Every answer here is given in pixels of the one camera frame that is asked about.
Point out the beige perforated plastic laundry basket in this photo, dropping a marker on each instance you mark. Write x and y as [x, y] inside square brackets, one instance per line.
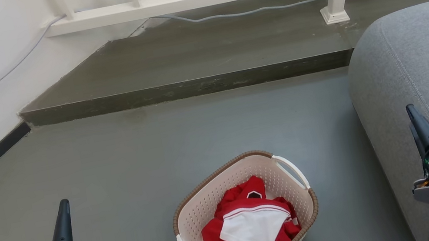
[199, 211]

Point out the grey fabric sofa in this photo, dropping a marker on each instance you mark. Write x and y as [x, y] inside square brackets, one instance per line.
[428, 56]

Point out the white shirt with red trim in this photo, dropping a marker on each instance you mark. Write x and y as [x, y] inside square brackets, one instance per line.
[255, 228]

